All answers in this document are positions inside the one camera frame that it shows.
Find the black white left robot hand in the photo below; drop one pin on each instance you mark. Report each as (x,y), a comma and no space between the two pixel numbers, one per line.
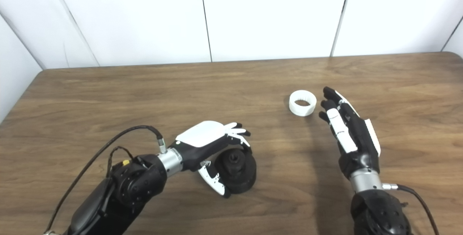
(200,133)

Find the round black plastic part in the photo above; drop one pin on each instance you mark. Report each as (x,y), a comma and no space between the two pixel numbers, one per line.
(238,177)

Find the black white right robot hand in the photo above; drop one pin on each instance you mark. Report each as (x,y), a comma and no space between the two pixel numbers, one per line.
(361,155)

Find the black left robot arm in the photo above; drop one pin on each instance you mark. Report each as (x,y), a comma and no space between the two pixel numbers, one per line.
(134,188)

